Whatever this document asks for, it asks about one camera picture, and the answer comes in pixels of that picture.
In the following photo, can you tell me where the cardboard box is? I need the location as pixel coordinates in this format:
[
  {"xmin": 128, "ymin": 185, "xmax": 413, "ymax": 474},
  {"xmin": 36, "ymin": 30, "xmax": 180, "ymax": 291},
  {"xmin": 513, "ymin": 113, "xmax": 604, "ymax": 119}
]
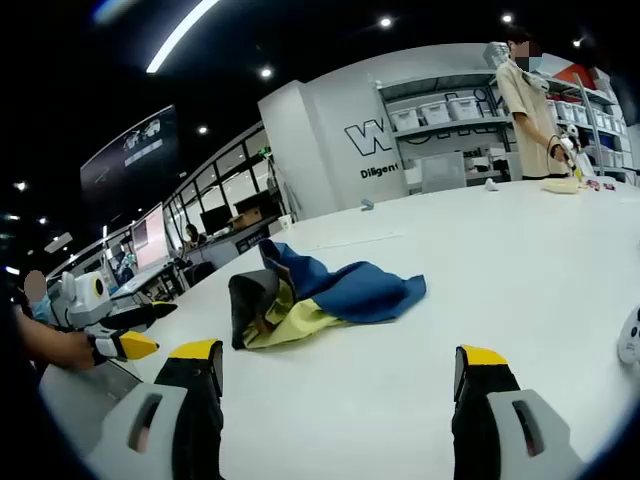
[{"xmin": 227, "ymin": 208, "xmax": 264, "ymax": 230}]

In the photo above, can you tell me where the cream cloth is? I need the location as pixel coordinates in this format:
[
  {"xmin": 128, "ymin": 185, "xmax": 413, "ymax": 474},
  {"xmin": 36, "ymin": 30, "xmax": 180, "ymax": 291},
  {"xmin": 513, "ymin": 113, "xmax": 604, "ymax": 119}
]
[{"xmin": 543, "ymin": 178, "xmax": 584, "ymax": 195}]

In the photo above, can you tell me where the grey metal shelving rack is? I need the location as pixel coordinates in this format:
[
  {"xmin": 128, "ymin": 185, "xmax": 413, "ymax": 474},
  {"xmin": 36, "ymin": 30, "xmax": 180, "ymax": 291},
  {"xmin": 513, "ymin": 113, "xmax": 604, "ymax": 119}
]
[{"xmin": 374, "ymin": 73, "xmax": 519, "ymax": 196}]

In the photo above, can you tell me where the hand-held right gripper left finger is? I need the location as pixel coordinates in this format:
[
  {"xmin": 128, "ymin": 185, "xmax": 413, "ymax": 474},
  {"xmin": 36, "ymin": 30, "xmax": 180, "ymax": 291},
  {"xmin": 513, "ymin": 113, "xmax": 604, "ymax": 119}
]
[{"xmin": 88, "ymin": 338, "xmax": 226, "ymax": 480}]

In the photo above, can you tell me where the white storage bin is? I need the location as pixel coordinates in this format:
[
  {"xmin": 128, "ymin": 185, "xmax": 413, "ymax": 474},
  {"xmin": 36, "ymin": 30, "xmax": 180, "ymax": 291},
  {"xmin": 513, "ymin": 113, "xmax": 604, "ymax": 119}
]
[
  {"xmin": 419, "ymin": 102, "xmax": 450, "ymax": 126},
  {"xmin": 389, "ymin": 107, "xmax": 421, "ymax": 129},
  {"xmin": 447, "ymin": 94, "xmax": 480, "ymax": 121}
]

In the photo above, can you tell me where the white handheld device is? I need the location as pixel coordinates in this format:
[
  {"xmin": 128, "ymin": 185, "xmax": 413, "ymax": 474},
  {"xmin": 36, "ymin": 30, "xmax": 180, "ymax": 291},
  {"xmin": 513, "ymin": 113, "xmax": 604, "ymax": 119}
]
[{"xmin": 617, "ymin": 307, "xmax": 640, "ymax": 366}]

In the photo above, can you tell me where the black computer monitor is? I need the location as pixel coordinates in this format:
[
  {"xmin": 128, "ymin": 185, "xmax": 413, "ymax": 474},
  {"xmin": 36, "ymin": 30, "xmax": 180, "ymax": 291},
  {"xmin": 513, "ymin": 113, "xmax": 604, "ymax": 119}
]
[{"xmin": 199, "ymin": 204, "xmax": 236, "ymax": 234}]

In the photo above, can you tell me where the dark wall display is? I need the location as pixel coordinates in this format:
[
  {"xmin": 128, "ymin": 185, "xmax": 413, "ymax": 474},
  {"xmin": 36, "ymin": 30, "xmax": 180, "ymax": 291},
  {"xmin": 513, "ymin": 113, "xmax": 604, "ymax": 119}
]
[{"xmin": 79, "ymin": 103, "xmax": 179, "ymax": 201}]

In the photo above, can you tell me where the shelving rack with bins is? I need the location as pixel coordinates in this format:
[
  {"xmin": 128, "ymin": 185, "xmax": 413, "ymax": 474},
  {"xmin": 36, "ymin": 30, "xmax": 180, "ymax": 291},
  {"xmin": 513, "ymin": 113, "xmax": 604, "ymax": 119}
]
[{"xmin": 545, "ymin": 64, "xmax": 632, "ymax": 177}]

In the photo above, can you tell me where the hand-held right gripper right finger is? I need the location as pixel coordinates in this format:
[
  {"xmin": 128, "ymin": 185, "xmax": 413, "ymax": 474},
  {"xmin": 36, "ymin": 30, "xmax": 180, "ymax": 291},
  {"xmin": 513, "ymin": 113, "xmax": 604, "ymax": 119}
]
[{"xmin": 452, "ymin": 343, "xmax": 584, "ymax": 480}]

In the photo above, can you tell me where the person's left hand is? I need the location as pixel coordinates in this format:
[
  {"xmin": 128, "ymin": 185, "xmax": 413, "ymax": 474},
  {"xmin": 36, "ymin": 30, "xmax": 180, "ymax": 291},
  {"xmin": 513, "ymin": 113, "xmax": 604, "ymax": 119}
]
[{"xmin": 49, "ymin": 328, "xmax": 101, "ymax": 372}]

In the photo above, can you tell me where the clear storage bin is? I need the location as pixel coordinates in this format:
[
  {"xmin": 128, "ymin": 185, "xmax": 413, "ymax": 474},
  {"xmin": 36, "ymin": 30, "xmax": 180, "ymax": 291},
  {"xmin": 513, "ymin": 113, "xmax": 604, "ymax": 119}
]
[{"xmin": 482, "ymin": 42, "xmax": 510, "ymax": 66}]

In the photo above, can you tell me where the large bright monitor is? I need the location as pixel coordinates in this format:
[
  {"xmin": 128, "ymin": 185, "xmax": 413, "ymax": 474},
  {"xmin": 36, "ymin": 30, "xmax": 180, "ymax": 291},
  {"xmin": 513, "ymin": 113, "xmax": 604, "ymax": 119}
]
[{"xmin": 130, "ymin": 202, "xmax": 169, "ymax": 271}]

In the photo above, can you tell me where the yellow blue grey garment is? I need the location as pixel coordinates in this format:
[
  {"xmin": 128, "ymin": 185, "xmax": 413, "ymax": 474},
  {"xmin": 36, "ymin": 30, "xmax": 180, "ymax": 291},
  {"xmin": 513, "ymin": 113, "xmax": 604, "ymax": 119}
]
[{"xmin": 228, "ymin": 238, "xmax": 428, "ymax": 352}]

